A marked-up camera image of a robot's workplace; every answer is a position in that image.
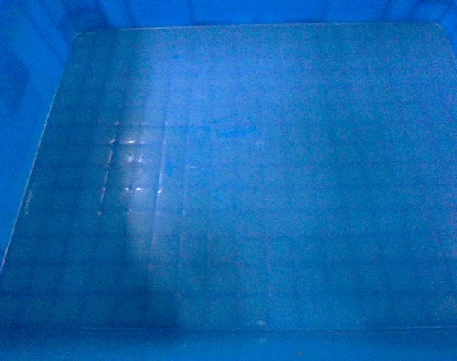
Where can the large blue plastic crate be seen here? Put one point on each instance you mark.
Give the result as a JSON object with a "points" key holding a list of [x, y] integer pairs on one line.
{"points": [[228, 180]]}

